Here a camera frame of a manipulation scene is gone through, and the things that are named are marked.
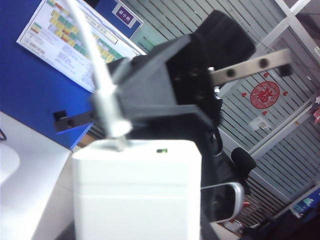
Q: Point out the black office chair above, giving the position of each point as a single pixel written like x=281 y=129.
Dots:
x=217 y=170

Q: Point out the white charging base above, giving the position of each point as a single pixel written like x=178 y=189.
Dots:
x=137 y=195

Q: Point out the purple sign with characters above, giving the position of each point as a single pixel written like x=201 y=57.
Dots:
x=124 y=13

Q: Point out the red paper-cut window decoration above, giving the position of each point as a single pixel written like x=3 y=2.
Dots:
x=265 y=95

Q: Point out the blue office partition panel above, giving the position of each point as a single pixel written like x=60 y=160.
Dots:
x=30 y=82

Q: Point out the white poster with coloured table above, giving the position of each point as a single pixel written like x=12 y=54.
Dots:
x=50 y=37

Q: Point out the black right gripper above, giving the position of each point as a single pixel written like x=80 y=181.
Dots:
x=192 y=82

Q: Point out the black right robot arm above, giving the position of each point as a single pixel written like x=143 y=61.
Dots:
x=225 y=37

